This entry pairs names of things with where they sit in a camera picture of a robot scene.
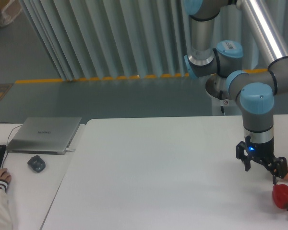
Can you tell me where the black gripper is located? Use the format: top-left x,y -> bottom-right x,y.
236,136 -> 288,184

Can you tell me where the red bell pepper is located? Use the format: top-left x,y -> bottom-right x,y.
272,184 -> 288,212

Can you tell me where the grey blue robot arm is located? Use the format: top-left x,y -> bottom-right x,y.
183,0 -> 288,179

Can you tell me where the person's hand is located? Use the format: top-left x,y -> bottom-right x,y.
0,168 -> 12,192

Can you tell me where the white usb plug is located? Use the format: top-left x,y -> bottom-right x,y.
65,148 -> 75,152

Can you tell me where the silver closed laptop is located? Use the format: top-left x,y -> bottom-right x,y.
7,117 -> 81,155

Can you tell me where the pale pleated curtain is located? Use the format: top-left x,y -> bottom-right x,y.
18,0 -> 269,81

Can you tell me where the dark grey computer mouse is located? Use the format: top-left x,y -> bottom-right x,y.
27,155 -> 46,173

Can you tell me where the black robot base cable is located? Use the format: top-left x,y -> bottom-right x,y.
218,90 -> 227,117

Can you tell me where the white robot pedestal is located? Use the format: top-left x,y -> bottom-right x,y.
205,74 -> 241,116

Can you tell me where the black laptop cable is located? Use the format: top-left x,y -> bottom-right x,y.
0,122 -> 24,168

